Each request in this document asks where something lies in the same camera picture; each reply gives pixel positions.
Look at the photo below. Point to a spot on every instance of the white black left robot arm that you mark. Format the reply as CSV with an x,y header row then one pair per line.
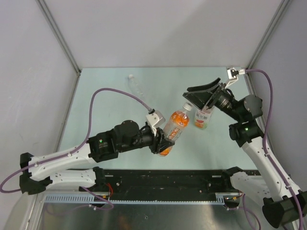
x,y
42,173

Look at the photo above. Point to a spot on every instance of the right aluminium frame post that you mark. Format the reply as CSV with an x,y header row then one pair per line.
x,y
275,21

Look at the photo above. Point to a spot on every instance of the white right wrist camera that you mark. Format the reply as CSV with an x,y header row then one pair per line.
x,y
233,74

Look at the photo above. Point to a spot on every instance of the orange label tea bottle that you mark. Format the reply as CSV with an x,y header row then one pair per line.
x,y
178,121

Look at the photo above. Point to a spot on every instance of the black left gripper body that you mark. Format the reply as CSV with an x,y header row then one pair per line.
x,y
155,146

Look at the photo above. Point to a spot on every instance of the aluminium frame post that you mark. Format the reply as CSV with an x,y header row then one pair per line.
x,y
275,21
58,34

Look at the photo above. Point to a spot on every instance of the grey slotted cable duct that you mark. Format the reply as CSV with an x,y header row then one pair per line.
x,y
90,199

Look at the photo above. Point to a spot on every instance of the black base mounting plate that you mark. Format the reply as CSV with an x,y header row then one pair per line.
x,y
160,183

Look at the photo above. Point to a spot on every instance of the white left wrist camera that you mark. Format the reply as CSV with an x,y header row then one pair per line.
x,y
155,119

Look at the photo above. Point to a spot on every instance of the white orange-bottle cap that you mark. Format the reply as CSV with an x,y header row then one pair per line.
x,y
187,106

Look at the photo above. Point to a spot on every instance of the clear unlabelled plastic bottle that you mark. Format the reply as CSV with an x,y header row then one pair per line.
x,y
135,88

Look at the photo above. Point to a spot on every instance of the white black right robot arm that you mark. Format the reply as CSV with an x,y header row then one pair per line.
x,y
281,199

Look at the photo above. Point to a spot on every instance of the left aluminium frame post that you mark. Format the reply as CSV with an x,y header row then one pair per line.
x,y
58,34

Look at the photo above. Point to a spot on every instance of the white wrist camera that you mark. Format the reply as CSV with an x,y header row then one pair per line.
x,y
155,119
233,74

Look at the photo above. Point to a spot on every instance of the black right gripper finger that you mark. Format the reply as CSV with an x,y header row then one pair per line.
x,y
206,87
200,99

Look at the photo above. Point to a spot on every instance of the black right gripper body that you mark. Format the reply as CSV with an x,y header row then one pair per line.
x,y
220,89

